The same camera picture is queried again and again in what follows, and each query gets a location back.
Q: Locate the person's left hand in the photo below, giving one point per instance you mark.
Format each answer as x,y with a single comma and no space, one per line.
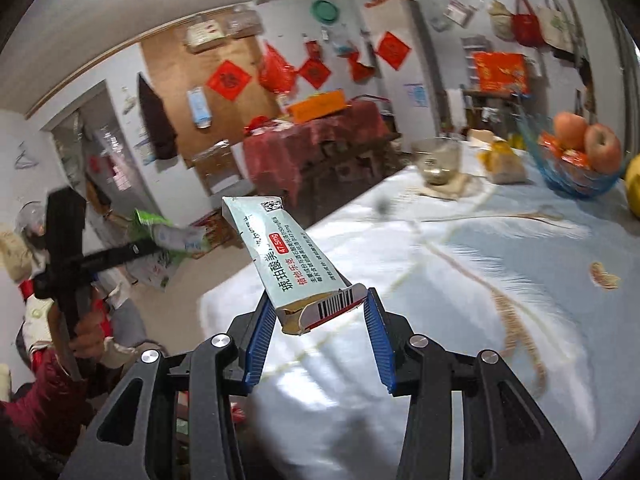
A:
89,340

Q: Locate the yellow pear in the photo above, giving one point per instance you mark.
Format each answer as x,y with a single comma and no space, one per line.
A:
632,185

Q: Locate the white tablecloth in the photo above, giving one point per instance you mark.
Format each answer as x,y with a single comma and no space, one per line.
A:
504,268

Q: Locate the red orange gift box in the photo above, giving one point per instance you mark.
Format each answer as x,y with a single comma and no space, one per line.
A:
502,72

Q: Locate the red table cover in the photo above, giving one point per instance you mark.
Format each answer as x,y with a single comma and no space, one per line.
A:
276,159

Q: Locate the white refrigerator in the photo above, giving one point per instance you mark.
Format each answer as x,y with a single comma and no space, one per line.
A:
409,69

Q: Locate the red apple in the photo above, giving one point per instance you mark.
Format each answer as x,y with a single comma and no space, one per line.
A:
603,149

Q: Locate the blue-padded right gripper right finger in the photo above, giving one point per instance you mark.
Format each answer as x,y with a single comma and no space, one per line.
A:
381,339

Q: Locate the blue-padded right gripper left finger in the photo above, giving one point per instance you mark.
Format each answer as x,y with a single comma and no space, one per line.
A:
257,344

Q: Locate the orange peel piece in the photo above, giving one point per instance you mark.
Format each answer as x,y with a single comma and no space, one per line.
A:
602,278

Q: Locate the yellow paper bag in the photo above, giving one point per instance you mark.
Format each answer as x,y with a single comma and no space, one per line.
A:
501,164

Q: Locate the red hanging bag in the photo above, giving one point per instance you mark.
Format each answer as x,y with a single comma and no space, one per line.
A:
526,26

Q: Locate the orange fruit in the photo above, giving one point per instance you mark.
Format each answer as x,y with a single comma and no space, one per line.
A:
570,130

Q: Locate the glass bowl with spoon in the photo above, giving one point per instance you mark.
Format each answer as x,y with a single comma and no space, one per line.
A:
438,159

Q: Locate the green white plastic bag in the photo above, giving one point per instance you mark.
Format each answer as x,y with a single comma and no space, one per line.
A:
175,242

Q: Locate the orange cardboard box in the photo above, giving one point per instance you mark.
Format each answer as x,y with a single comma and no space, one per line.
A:
320,105

